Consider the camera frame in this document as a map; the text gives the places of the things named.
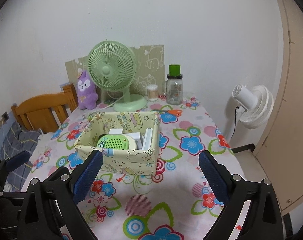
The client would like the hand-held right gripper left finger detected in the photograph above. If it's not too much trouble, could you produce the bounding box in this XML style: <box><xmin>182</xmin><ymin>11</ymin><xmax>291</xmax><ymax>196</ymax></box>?
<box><xmin>20</xmin><ymin>149</ymin><xmax>103</xmax><ymax>240</ymax></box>

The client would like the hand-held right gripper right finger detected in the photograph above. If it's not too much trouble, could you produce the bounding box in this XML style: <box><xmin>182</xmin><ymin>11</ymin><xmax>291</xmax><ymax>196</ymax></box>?
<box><xmin>198</xmin><ymin>150</ymin><xmax>284</xmax><ymax>240</ymax></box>

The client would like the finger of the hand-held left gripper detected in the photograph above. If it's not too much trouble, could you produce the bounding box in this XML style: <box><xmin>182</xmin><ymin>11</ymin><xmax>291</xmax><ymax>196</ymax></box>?
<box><xmin>43</xmin><ymin>166</ymin><xmax>70</xmax><ymax>182</ymax></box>
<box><xmin>0</xmin><ymin>151</ymin><xmax>30</xmax><ymax>178</ymax></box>

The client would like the green perforated case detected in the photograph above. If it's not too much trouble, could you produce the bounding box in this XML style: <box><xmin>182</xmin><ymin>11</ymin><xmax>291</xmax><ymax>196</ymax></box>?
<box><xmin>96</xmin><ymin>134</ymin><xmax>130</xmax><ymax>151</ymax></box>

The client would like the yellow fabric storage box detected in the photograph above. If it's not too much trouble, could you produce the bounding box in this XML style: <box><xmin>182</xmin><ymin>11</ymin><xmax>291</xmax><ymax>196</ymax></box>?
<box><xmin>74</xmin><ymin>111</ymin><xmax>160</xmax><ymax>176</ymax></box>

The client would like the white charger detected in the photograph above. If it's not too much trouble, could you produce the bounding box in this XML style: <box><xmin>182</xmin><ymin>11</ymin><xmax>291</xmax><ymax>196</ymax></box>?
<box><xmin>130</xmin><ymin>132</ymin><xmax>143</xmax><ymax>147</ymax></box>

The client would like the white device with screen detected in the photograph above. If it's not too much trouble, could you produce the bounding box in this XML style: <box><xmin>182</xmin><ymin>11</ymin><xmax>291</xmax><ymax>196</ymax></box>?
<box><xmin>141</xmin><ymin>127</ymin><xmax>154</xmax><ymax>151</ymax></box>

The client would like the grey plaid blanket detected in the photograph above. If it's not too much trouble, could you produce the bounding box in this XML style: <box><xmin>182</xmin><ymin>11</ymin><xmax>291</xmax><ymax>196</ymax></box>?
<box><xmin>0</xmin><ymin>121</ymin><xmax>42</xmax><ymax>190</ymax></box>

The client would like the white crumpled cloth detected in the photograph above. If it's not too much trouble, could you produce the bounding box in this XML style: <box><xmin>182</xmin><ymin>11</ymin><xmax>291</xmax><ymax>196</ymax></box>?
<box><xmin>33</xmin><ymin>129</ymin><xmax>54</xmax><ymax>155</ymax></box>

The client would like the floral tablecloth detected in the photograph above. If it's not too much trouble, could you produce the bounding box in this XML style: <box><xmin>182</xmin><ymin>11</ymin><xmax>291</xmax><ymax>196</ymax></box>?
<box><xmin>20</xmin><ymin>94</ymin><xmax>247</xmax><ymax>240</ymax></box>

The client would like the wooden bed headboard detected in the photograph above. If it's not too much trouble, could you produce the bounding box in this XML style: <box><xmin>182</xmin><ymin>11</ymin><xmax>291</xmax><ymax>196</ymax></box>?
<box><xmin>11</xmin><ymin>84</ymin><xmax>78</xmax><ymax>133</ymax></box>

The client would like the purple plush toy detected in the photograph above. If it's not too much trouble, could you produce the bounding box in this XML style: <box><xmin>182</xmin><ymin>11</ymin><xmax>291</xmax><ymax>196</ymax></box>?
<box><xmin>77</xmin><ymin>70</ymin><xmax>98</xmax><ymax>110</ymax></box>

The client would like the white standing fan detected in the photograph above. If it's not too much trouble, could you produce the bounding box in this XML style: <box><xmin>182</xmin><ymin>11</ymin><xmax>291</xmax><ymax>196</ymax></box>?
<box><xmin>223</xmin><ymin>84</ymin><xmax>274</xmax><ymax>145</ymax></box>

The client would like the glass mug with green lid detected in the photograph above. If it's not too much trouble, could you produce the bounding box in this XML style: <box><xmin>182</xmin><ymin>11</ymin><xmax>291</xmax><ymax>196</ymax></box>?
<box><xmin>162</xmin><ymin>64</ymin><xmax>184</xmax><ymax>105</ymax></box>

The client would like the cotton swab jar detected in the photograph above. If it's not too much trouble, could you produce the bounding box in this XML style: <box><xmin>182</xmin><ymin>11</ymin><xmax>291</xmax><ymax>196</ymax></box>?
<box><xmin>147</xmin><ymin>84</ymin><xmax>159</xmax><ymax>102</ymax></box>

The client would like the beige wooden door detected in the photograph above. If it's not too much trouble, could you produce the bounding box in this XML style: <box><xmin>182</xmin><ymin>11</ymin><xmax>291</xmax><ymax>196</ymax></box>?
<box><xmin>253</xmin><ymin>0</ymin><xmax>303</xmax><ymax>215</ymax></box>

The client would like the green desk fan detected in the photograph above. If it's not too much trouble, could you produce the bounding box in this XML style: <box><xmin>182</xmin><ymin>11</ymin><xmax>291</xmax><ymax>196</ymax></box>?
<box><xmin>88</xmin><ymin>41</ymin><xmax>148</xmax><ymax>112</ymax></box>

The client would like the beige cartoon print board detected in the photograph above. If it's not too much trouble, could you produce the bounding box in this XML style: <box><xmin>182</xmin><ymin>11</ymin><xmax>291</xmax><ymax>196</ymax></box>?
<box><xmin>65</xmin><ymin>45</ymin><xmax>165</xmax><ymax>100</ymax></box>

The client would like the thin white cable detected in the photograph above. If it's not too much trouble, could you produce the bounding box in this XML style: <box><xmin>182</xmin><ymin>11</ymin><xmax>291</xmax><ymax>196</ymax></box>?
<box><xmin>0</xmin><ymin>120</ymin><xmax>7</xmax><ymax>150</ymax></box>

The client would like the black fan power cable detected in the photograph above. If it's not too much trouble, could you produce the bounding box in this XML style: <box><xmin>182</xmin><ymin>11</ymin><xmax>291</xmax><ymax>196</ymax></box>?
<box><xmin>233</xmin><ymin>105</ymin><xmax>242</xmax><ymax>140</ymax></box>

